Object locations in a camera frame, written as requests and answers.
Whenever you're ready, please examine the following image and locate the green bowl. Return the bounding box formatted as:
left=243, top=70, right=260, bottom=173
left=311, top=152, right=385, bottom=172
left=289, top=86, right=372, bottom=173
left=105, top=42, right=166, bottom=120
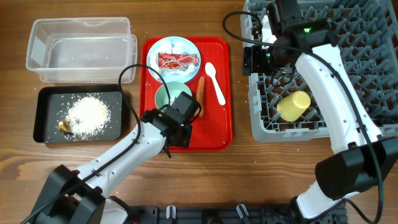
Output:
left=154, top=82, right=192, bottom=109

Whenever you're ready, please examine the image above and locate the yellow plastic cup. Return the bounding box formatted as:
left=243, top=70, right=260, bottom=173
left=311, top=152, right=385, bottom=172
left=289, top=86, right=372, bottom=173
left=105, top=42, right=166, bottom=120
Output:
left=277, top=91, right=311, bottom=122

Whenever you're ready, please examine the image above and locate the red snack wrapper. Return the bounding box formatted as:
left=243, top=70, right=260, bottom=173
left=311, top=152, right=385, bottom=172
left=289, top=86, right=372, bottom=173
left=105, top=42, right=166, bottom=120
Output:
left=157, top=53, right=199, bottom=69

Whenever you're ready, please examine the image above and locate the white rice pile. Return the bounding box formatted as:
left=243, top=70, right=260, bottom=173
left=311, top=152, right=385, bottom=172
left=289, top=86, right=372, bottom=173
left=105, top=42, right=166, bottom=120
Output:
left=56, top=93, right=111, bottom=141

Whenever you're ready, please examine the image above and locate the brown food scrap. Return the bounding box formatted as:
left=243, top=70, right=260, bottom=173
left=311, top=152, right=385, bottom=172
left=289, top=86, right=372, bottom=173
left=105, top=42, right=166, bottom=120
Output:
left=58, top=120, right=72, bottom=134

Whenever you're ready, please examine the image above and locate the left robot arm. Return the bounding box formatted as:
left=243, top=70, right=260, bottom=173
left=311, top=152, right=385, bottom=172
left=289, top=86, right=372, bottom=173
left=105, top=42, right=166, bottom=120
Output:
left=23, top=93, right=200, bottom=223

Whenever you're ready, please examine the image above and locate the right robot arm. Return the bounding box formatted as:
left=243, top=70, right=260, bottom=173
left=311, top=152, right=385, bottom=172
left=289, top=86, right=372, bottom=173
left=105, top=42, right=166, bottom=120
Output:
left=242, top=1, right=397, bottom=223

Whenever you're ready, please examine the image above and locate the grey-blue dishwasher rack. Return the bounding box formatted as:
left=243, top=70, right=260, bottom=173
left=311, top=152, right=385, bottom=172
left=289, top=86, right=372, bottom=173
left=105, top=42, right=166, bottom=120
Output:
left=248, top=0, right=397, bottom=142

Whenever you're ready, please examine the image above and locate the red plastic tray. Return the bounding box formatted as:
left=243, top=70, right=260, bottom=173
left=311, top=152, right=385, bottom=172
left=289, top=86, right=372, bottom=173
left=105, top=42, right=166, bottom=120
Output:
left=139, top=36, right=233, bottom=153

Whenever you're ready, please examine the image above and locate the orange carrot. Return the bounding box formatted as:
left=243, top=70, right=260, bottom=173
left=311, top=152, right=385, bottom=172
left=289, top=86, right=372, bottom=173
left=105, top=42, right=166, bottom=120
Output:
left=196, top=77, right=205, bottom=117

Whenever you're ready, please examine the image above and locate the white plastic spoon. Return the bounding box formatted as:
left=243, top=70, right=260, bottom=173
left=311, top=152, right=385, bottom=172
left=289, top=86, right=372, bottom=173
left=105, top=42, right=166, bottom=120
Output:
left=205, top=62, right=226, bottom=106

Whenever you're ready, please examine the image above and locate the light blue plate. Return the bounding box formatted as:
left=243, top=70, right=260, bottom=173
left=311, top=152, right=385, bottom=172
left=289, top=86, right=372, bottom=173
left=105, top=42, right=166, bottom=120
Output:
left=146, top=36, right=201, bottom=83

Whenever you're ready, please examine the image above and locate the clear plastic bin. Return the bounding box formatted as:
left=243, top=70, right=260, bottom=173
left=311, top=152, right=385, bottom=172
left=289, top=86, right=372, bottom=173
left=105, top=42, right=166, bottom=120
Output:
left=25, top=17, right=138, bottom=83

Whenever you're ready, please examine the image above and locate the black tray bin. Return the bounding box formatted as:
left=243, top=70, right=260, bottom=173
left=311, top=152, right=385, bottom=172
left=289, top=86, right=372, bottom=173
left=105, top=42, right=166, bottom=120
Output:
left=33, top=84, right=124, bottom=143

